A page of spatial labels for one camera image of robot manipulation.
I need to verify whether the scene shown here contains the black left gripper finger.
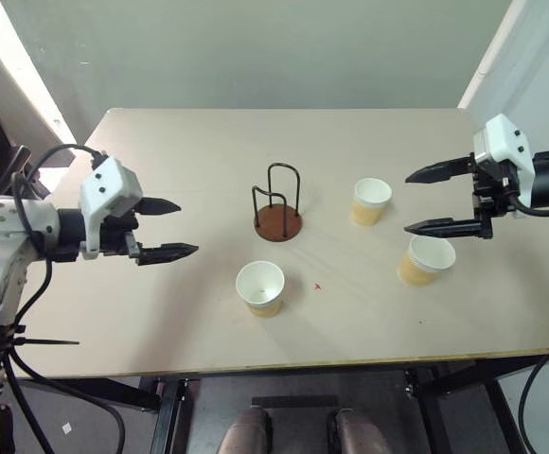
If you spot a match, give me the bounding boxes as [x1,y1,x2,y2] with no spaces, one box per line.
[136,197,182,218]
[135,242,201,267]

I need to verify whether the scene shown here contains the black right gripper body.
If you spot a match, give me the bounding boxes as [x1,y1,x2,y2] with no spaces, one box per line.
[469,159,518,240]

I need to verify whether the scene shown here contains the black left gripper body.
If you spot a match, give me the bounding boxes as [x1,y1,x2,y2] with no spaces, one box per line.
[96,206,145,261]

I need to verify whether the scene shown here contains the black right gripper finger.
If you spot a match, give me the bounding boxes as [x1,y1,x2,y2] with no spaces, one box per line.
[403,217,487,239]
[404,152,478,185]

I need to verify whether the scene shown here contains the yellow white paper cup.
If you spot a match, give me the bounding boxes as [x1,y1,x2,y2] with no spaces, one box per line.
[349,177,394,227]
[397,235,457,288]
[235,260,286,319]

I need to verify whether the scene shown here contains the dark rounded shape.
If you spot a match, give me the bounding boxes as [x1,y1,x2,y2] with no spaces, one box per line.
[223,408,275,454]
[327,408,393,454]

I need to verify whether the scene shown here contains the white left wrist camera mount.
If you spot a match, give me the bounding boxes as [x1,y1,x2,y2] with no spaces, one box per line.
[79,155,144,260]

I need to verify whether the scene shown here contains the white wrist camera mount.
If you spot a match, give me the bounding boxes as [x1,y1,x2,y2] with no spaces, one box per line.
[471,113,535,210]
[79,155,144,260]

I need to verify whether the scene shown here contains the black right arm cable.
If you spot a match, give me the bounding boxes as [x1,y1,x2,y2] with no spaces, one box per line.
[507,195,549,219]

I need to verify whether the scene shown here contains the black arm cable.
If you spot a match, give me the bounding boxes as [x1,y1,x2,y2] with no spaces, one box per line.
[507,195,549,219]
[9,143,111,333]

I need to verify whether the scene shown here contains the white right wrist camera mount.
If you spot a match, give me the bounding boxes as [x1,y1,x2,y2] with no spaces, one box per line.
[471,113,535,210]

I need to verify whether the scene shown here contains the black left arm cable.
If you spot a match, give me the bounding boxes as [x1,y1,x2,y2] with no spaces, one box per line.
[9,143,111,333]

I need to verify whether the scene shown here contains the brown wire cup holder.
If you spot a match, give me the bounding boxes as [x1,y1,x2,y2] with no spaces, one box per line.
[250,162,305,243]

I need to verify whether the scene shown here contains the black cable tie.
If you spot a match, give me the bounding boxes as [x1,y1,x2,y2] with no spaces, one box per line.
[10,336,80,348]

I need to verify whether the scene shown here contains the black metal table frame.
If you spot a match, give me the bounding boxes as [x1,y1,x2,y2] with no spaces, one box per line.
[18,348,549,454]

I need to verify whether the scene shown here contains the thick black cable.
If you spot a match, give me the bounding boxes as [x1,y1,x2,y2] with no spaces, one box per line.
[517,311,549,454]
[0,348,128,454]

